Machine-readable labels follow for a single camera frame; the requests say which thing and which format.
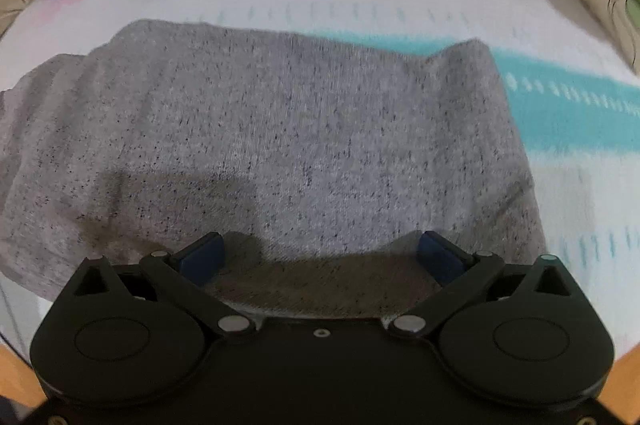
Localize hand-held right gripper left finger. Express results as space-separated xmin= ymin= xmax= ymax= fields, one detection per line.
xmin=72 ymin=232 xmax=256 ymax=342

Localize grey pants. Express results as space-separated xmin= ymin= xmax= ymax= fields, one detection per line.
xmin=0 ymin=19 xmax=547 ymax=321

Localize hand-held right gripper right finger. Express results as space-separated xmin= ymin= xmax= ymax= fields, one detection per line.
xmin=390 ymin=231 xmax=573 ymax=338

